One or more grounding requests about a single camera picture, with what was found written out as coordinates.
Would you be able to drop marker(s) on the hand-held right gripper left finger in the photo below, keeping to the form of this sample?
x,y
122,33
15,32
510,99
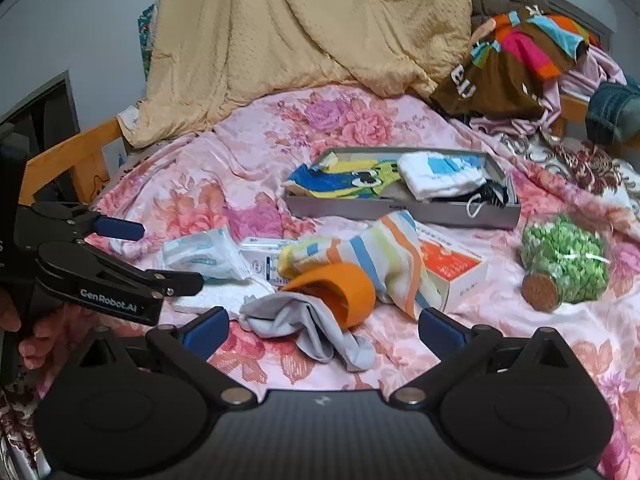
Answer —
x,y
206,332

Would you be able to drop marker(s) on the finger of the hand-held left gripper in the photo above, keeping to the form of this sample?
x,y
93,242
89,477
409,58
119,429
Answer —
x,y
120,227
180,282

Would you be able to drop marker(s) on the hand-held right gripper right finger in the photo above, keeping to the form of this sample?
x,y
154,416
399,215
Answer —
x,y
440,332

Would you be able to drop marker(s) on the striped sock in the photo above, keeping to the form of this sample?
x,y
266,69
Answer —
x,y
385,255

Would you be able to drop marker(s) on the grey box tray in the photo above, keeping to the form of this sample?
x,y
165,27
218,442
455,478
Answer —
x,y
400,215

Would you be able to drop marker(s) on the white towel with blue print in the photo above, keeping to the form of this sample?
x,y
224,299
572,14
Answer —
x,y
440,175

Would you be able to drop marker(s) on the person's left hand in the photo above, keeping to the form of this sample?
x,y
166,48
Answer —
x,y
47,332

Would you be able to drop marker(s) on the tissue packet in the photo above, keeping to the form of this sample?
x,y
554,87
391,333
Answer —
x,y
205,255

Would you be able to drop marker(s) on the plain white cloth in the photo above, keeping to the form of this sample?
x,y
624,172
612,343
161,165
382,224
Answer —
x,y
220,295

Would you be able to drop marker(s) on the orange and white box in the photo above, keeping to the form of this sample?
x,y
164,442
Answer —
x,y
455,270

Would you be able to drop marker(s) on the white medicine box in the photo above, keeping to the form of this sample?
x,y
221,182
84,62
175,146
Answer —
x,y
260,260

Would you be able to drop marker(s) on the light grey sock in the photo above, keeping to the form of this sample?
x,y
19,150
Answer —
x,y
305,330

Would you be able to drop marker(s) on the dark framed panel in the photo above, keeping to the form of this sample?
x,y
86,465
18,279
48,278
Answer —
x,y
40,110

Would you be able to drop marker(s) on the jar of green paper stars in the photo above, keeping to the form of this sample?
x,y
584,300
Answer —
x,y
565,260

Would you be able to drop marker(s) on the cartoon print cloth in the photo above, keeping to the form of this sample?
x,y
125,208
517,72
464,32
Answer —
x,y
340,177

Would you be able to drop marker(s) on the brown multicoloured cloth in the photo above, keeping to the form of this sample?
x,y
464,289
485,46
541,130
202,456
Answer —
x,y
500,80

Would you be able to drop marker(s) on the beige dotted quilt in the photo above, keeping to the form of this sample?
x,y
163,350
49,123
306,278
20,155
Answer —
x,y
300,25

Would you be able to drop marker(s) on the blue jeans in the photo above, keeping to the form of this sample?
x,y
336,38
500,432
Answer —
x,y
615,110

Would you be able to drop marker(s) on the pale pink cloth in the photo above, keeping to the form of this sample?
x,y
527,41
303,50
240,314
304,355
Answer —
x,y
595,75

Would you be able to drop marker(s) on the teal wall poster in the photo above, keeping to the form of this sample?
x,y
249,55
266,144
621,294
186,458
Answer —
x,y
146,40

